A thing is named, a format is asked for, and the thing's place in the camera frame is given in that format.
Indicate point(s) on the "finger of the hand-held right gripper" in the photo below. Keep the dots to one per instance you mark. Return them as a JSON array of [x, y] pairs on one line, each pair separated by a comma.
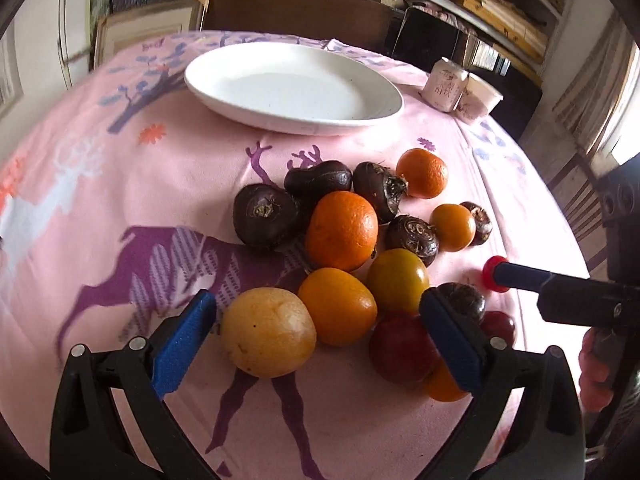
[[525, 276]]

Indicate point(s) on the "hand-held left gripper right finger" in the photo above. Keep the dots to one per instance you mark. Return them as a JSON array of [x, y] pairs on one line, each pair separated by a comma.
[[450, 345]]

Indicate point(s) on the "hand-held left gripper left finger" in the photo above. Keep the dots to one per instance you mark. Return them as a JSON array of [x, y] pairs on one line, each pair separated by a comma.
[[182, 345]]

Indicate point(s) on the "tiny orange fruit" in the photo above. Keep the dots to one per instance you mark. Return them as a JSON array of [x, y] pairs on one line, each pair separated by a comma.
[[440, 387]]

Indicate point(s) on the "dark water chestnut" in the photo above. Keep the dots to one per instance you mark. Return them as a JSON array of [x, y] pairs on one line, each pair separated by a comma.
[[320, 180], [412, 237], [465, 300], [266, 215], [380, 190], [479, 221]]

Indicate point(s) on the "large red plum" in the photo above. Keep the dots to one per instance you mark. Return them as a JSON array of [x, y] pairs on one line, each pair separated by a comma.
[[400, 350]]

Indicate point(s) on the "small dark red plum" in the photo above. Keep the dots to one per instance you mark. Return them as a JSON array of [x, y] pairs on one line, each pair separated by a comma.
[[499, 327]]

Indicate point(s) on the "yellow-green round fruit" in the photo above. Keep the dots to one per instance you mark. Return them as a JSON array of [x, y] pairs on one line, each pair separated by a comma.
[[397, 280]]

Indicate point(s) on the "large pale yellow fruit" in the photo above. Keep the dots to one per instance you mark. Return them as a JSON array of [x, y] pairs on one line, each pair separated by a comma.
[[267, 330]]

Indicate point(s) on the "small round orange fruit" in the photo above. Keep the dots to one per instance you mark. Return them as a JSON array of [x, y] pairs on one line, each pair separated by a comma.
[[452, 226]]

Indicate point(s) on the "oval orange fruit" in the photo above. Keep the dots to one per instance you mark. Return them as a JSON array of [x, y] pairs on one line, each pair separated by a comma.
[[337, 305]]

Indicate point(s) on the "medium orange mandarin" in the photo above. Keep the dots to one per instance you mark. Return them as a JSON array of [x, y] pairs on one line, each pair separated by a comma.
[[421, 172]]

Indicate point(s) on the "white oval plate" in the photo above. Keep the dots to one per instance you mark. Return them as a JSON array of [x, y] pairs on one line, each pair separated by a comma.
[[295, 90]]

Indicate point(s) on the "person's right hand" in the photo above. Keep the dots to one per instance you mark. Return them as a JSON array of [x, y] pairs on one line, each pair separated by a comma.
[[595, 380]]

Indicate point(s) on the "brown wooden chair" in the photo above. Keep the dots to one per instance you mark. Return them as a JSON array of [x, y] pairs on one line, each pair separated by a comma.
[[580, 205]]

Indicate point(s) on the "window curtain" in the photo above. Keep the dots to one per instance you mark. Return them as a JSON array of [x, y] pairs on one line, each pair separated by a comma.
[[595, 90]]

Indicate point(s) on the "pink printed tablecloth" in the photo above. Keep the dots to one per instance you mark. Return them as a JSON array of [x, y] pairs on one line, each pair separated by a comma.
[[150, 200]]

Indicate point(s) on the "large orange mandarin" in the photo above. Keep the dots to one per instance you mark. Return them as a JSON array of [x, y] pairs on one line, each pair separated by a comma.
[[342, 230]]

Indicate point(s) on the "white paper cup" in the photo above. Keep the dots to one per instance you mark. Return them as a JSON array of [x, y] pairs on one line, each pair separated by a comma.
[[477, 97]]

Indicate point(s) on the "white drink can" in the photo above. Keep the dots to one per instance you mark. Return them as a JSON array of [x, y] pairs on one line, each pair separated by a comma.
[[444, 85]]

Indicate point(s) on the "stack of tan flat boxes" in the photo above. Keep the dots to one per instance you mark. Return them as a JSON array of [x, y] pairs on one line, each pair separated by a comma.
[[500, 15]]

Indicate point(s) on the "black chair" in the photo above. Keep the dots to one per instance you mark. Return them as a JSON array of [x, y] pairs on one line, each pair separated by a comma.
[[430, 37]]

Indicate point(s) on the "white door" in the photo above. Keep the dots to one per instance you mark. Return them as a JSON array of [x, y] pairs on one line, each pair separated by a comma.
[[45, 35]]

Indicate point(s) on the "dark wooden chair back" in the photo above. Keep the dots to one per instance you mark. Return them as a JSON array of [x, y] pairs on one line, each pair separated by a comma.
[[300, 15]]

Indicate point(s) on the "pale picture frame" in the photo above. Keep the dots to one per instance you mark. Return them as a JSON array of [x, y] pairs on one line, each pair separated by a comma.
[[145, 27]]

